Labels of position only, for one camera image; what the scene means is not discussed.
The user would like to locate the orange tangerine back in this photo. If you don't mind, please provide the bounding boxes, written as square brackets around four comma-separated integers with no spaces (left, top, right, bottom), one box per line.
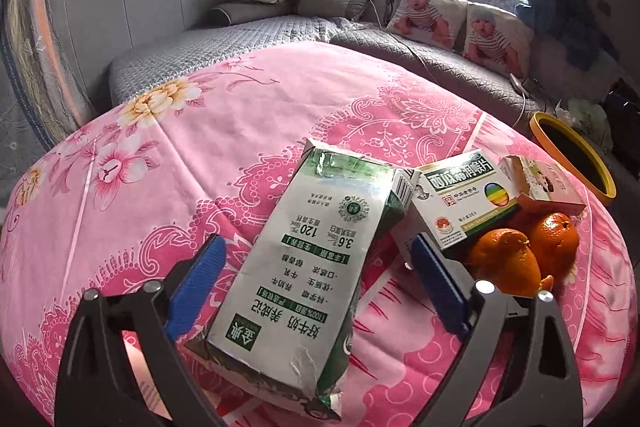
[516,212,579,283]

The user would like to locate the orange tangerine front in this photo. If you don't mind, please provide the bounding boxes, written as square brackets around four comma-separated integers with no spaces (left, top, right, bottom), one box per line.
[463,229,554,297]

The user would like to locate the pink floral table cover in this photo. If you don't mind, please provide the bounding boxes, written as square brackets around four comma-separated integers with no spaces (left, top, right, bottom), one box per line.
[1,42,638,426]

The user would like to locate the striped cloth covered wardrobe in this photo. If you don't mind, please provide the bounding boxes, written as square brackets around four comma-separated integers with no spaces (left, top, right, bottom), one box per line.
[0,0,99,208]

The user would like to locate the green milk carton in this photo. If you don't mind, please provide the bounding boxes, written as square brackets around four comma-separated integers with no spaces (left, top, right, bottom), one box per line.
[186,141,420,421]

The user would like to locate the grey bolster pillow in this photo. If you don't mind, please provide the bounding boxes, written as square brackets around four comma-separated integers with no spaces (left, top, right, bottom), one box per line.
[206,0,294,27]

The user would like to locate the orange tangerine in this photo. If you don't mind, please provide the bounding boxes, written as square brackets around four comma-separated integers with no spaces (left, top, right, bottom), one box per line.
[463,229,554,297]
[516,212,579,283]

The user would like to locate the green white medicine box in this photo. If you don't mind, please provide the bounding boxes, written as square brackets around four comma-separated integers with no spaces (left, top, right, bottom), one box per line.
[413,148,518,249]

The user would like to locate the left baby print pillow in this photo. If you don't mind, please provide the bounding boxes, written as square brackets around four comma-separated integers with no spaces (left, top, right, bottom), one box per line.
[386,0,468,50]

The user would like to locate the light green cloth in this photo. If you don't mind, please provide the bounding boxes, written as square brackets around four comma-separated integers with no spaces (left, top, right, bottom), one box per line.
[567,98,613,152]

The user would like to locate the grey quilted sofa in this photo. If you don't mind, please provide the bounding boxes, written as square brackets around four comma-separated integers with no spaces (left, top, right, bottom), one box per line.
[106,0,626,134]

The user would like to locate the yellow rimmed trash bin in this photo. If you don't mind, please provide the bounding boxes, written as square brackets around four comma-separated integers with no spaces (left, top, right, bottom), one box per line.
[529,112,617,206]

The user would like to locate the white power strip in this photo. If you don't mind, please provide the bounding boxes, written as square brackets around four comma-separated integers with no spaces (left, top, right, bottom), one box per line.
[509,74,535,100]

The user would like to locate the pink cream tube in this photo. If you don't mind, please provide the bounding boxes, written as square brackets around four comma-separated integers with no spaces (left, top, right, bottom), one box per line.
[122,334,171,419]

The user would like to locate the pink cartoon box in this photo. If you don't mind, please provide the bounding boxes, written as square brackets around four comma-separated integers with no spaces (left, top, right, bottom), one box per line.
[498,155,586,216]

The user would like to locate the baby print pillow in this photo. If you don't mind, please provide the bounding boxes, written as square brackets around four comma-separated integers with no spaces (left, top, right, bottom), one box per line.
[386,0,468,50]
[463,3,534,79]

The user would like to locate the right baby print pillow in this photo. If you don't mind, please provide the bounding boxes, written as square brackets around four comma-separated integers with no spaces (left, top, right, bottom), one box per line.
[463,3,534,79]

